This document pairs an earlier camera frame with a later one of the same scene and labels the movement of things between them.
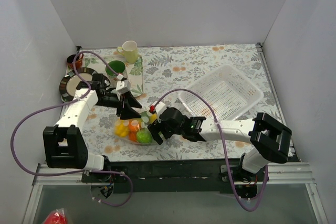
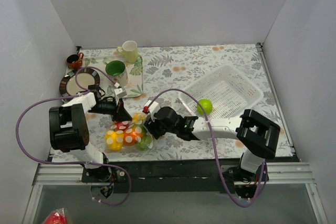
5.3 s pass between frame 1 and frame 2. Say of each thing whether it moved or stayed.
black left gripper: moved
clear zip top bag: moved
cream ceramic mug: stayed
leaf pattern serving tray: stayed
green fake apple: moved
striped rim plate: stayed
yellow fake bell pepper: moved
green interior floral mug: stayed
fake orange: moved
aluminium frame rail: stayed
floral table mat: stayed
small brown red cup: stayed
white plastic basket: stayed
